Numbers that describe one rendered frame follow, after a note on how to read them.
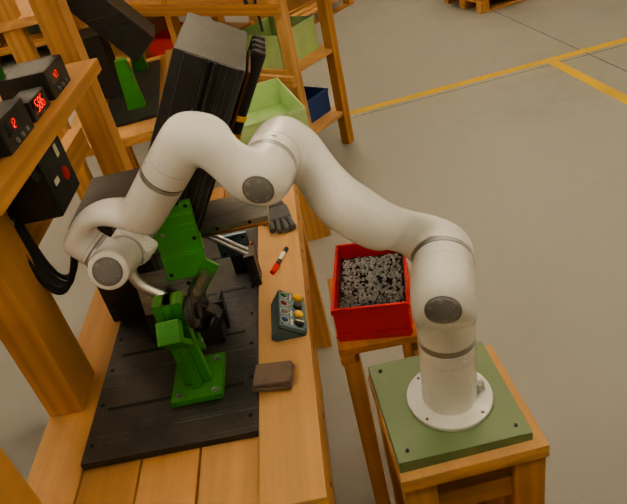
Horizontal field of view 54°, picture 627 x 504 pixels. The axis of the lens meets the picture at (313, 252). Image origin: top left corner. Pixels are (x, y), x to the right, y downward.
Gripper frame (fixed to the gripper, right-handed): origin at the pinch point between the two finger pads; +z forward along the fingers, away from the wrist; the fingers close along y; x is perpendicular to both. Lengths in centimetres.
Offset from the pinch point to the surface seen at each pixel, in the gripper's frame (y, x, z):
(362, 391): -76, 8, 10
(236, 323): -34.0, 10.2, 9.5
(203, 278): -19.0, 1.7, 2.2
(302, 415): -53, 8, -27
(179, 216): -5.2, -8.4, 4.8
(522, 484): -99, -9, -38
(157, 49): 87, -22, 358
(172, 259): -9.6, 2.8, 5.8
